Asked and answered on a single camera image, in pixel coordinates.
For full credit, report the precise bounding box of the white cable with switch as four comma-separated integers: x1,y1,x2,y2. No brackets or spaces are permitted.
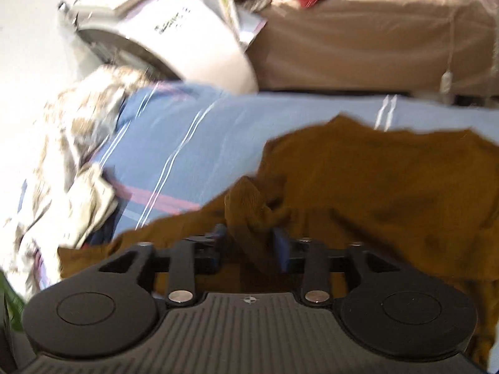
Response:
439,0,461,104

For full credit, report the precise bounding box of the brown sweater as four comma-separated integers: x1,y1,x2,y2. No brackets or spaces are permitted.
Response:
58,115,498,367

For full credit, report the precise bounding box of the blue striped bed sheet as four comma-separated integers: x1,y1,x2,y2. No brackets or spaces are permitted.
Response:
86,83,498,246

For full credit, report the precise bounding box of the white round appliance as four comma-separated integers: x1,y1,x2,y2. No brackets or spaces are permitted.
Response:
57,0,266,95

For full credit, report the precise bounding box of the floral patterned cloth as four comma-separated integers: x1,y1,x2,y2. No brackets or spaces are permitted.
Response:
1,65,151,301

